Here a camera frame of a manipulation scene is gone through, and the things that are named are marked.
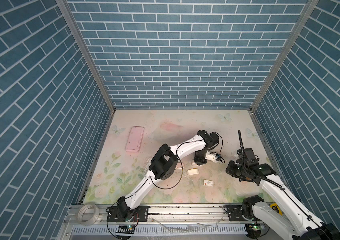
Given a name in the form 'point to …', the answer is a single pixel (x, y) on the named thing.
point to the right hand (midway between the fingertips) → (224, 167)
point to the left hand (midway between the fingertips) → (199, 162)
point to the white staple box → (208, 183)
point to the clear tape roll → (82, 208)
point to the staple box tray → (193, 171)
